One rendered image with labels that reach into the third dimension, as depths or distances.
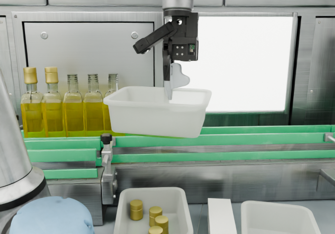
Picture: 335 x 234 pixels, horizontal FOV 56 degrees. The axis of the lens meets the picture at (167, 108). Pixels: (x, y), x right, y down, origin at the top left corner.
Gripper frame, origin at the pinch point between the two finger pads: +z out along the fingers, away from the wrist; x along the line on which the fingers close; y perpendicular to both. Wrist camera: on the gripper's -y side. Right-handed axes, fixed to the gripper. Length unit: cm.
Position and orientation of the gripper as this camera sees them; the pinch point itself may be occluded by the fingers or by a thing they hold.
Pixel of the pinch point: (167, 94)
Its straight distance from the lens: 79.6
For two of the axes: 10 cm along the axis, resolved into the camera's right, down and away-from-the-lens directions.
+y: 9.9, 0.4, -1.7
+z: -0.2, 9.9, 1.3
